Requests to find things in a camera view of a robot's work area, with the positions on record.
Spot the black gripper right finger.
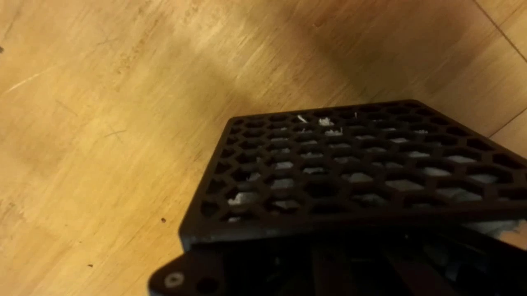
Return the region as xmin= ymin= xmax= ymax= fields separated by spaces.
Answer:
xmin=384 ymin=228 xmax=527 ymax=296

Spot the black perforated box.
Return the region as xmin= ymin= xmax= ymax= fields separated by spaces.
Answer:
xmin=180 ymin=98 xmax=527 ymax=248

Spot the white terry cloth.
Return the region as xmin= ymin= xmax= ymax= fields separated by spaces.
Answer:
xmin=215 ymin=113 xmax=526 ymax=223

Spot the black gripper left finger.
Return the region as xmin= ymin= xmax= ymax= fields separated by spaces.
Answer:
xmin=147 ymin=250 xmax=386 ymax=296

